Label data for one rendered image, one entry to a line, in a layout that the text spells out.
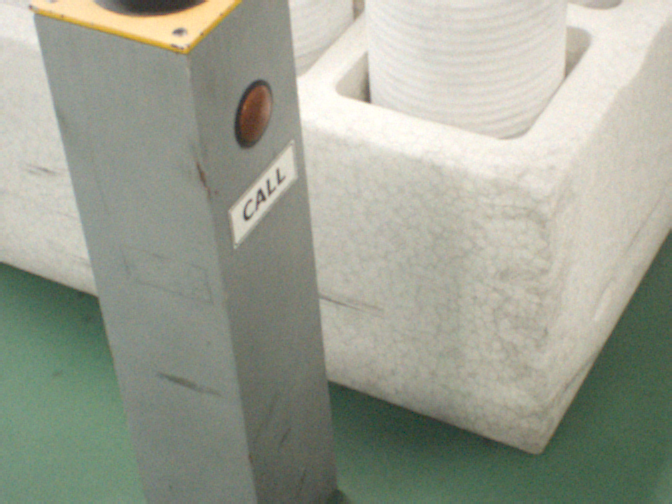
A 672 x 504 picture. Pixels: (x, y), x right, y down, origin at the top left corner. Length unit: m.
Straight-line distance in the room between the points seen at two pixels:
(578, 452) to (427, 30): 0.24
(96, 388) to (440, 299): 0.22
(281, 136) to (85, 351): 0.30
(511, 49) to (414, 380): 0.20
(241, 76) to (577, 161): 0.19
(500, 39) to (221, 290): 0.18
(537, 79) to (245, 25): 0.20
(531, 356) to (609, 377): 0.10
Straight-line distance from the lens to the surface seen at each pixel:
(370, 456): 0.80
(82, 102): 0.58
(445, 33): 0.69
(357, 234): 0.75
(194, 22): 0.55
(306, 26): 0.76
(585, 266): 0.76
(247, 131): 0.58
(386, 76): 0.72
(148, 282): 0.63
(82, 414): 0.85
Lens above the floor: 0.61
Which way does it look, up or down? 41 degrees down
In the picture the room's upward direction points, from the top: 5 degrees counter-clockwise
